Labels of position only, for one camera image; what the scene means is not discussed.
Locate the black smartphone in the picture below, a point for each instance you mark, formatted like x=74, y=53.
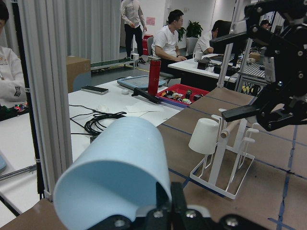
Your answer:
x=94, y=89

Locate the white wire cup rack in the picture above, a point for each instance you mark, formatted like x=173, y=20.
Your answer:
x=225, y=170

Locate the white cup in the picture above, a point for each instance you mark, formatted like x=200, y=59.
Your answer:
x=203, y=139

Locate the red parts tray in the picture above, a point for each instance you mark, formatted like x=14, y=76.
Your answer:
x=181, y=95

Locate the green potted plant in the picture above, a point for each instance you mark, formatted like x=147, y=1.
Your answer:
x=194, y=29

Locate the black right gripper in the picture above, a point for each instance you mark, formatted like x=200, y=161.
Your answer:
x=282, y=101

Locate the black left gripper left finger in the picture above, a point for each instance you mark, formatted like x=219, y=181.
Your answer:
x=155, y=217

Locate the light blue cup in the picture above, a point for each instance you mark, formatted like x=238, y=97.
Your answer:
x=115, y=175

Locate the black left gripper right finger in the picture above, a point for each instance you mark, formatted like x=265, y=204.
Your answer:
x=194, y=217

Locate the cardboard box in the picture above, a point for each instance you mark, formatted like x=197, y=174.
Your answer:
x=78, y=73

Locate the aluminium frame post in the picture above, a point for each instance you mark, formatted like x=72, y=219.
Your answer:
x=44, y=35

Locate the red water bottle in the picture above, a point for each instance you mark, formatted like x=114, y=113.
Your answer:
x=154, y=74

